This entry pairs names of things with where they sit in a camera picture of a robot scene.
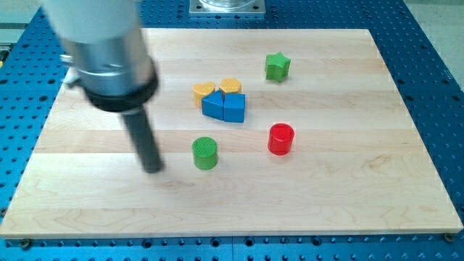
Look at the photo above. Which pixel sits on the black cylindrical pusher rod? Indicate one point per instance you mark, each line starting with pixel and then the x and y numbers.
pixel 138 127

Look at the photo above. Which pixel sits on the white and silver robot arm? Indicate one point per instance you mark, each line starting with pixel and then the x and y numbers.
pixel 105 47

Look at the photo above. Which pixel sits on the green wooden star block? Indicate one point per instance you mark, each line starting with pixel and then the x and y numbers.
pixel 276 66

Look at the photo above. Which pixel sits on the yellow wooden heart block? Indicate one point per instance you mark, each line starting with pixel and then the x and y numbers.
pixel 201 90

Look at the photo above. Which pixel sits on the green wooden cylinder block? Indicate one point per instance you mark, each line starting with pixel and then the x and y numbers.
pixel 205 153

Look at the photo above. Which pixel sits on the blue wooden triangle block left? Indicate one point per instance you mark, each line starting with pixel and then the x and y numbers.
pixel 213 105

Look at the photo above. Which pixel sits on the blue wooden wedge block right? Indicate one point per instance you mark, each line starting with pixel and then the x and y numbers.
pixel 234 108

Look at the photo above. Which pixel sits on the yellow wooden pentagon block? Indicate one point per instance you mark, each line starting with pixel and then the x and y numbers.
pixel 230 86

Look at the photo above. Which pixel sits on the light wooden board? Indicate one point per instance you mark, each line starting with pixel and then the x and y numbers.
pixel 357 163

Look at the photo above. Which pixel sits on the red wooden cylinder block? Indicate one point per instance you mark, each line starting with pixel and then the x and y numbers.
pixel 280 140

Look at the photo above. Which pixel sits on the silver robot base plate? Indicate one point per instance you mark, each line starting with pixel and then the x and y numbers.
pixel 221 7

